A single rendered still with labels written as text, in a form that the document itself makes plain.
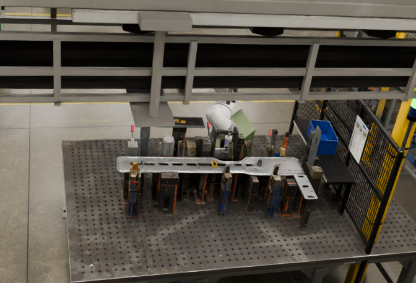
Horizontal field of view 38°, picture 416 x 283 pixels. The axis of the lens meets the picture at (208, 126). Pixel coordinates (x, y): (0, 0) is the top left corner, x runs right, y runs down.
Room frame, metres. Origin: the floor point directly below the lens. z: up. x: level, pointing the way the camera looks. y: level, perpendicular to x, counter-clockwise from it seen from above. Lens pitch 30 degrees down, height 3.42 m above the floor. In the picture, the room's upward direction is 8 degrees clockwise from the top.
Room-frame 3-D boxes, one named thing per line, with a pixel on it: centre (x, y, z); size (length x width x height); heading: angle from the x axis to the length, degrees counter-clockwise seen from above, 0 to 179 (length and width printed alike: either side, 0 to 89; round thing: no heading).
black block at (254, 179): (3.53, -0.39, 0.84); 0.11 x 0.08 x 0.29; 13
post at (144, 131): (3.85, 0.47, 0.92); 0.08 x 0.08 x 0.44; 13
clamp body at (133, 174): (3.32, 0.45, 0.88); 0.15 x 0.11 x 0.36; 13
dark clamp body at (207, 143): (3.82, -0.01, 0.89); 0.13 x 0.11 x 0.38; 13
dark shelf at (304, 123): (4.03, -0.92, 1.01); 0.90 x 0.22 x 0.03; 13
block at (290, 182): (3.57, -0.65, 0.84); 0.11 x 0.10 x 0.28; 13
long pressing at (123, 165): (3.62, -0.07, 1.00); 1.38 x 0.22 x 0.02; 103
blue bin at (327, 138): (4.09, -0.90, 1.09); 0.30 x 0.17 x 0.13; 7
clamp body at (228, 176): (3.48, -0.18, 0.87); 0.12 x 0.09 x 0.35; 13
